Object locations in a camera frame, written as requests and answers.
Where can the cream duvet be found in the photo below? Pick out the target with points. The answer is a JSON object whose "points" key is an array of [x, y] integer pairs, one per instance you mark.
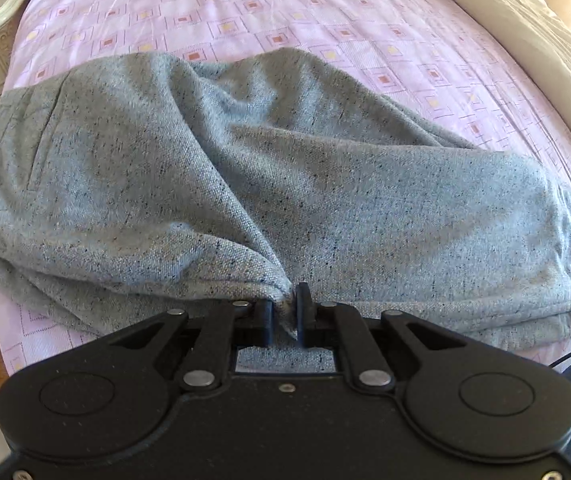
{"points": [[540, 35]]}

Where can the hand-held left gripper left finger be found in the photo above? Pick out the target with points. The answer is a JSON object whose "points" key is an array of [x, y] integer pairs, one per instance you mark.
{"points": [[264, 322]]}

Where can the pink patterned bed sheet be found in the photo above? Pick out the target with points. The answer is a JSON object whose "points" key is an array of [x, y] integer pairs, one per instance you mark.
{"points": [[315, 10]]}

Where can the grey speckled pants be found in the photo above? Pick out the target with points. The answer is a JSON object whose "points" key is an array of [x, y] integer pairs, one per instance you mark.
{"points": [[265, 185]]}

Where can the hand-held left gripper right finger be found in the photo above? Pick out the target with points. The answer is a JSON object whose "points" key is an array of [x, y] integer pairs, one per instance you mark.
{"points": [[305, 316]]}

